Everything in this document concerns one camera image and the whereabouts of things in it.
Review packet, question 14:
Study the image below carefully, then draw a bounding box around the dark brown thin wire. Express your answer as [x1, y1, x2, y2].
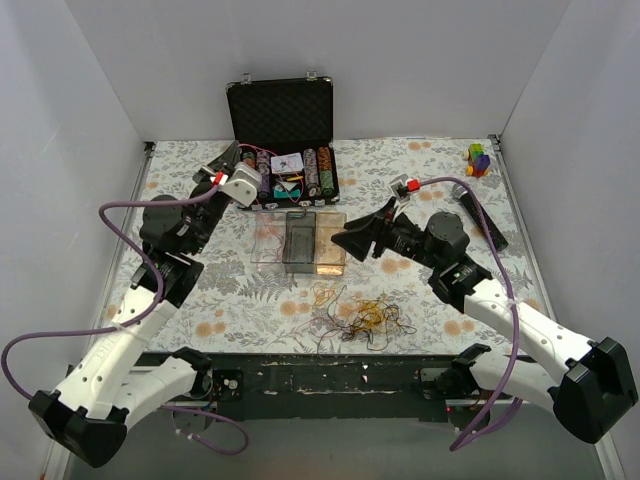
[294, 284, 417, 353]

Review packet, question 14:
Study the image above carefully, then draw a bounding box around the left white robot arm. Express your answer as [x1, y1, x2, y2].
[28, 142, 252, 468]

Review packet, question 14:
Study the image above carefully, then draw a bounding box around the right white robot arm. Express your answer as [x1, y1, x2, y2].
[331, 205, 638, 444]

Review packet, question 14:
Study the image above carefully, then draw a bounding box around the purple poker chip row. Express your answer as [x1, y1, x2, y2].
[256, 150, 271, 200]

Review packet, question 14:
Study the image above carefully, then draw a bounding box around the clear plastic organizer box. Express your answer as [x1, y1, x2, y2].
[251, 209, 347, 277]

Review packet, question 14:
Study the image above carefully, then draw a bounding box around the teal card box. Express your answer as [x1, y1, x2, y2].
[273, 181, 302, 201]

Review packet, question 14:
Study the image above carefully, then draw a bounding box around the white playing card deck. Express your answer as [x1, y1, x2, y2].
[270, 152, 304, 175]

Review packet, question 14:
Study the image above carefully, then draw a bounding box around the black poker chip case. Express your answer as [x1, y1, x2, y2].
[226, 71, 340, 210]

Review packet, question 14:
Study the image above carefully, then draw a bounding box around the orange green chip row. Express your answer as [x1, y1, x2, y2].
[317, 147, 335, 196]

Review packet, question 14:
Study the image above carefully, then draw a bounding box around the black handheld microphone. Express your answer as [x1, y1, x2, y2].
[452, 184, 509, 252]

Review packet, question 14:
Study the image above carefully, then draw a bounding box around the grey poker chip row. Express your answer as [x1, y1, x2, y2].
[303, 148, 320, 197]

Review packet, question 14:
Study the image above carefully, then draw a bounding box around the floral table mat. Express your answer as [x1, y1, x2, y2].
[102, 137, 556, 357]

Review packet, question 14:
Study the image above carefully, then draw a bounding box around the colourful toy block train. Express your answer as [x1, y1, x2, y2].
[463, 143, 491, 178]

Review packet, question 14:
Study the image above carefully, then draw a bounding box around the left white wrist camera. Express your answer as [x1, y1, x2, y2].
[218, 162, 262, 207]

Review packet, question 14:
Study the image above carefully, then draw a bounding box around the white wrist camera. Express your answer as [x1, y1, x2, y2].
[218, 162, 262, 207]
[389, 174, 421, 212]

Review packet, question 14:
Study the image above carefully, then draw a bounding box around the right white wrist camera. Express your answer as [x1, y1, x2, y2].
[389, 174, 421, 212]

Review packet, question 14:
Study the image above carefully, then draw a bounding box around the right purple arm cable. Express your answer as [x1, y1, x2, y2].
[409, 176, 526, 452]

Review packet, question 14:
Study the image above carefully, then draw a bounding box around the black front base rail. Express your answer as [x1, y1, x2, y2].
[134, 351, 491, 422]

